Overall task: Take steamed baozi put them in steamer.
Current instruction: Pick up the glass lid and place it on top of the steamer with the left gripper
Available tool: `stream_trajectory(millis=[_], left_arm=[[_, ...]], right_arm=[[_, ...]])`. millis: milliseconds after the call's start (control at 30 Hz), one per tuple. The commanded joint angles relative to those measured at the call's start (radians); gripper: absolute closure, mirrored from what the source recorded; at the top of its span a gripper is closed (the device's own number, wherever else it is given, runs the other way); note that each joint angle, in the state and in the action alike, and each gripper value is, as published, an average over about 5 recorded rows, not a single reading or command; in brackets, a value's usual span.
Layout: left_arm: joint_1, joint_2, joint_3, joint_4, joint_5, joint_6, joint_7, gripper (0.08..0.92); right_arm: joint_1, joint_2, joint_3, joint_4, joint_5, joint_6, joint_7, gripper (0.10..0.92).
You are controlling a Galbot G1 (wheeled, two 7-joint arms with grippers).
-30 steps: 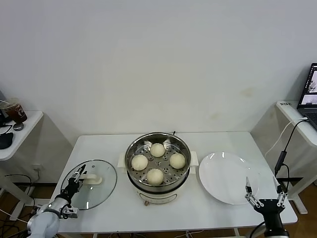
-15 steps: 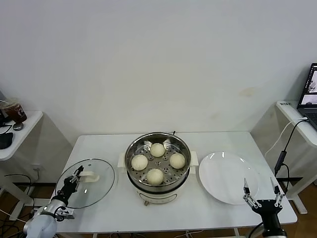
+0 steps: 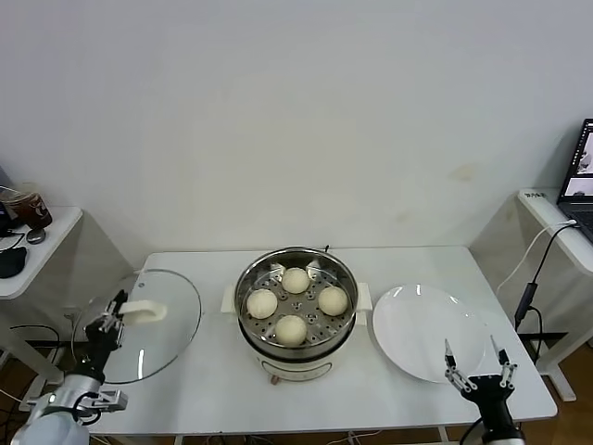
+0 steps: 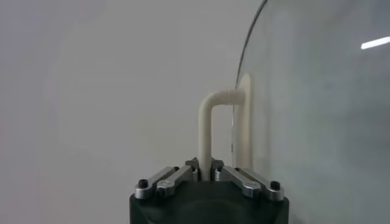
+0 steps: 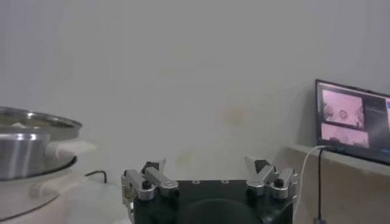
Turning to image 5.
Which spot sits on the perforated stainless steel steamer basket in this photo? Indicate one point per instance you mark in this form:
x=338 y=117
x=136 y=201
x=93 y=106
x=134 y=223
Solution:
x=24 y=155

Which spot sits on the white side table with laptop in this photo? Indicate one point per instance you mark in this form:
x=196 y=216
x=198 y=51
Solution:
x=359 y=162

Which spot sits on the black laptop showing camera views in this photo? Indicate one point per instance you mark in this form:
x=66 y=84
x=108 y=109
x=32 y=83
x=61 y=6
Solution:
x=344 y=112

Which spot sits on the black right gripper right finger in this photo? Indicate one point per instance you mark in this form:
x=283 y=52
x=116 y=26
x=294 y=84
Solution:
x=262 y=178

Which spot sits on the white steamed baozi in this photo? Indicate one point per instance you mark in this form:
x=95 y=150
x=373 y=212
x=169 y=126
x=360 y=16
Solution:
x=18 y=124

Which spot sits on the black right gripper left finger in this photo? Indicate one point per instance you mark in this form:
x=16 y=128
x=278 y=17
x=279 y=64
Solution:
x=161 y=182

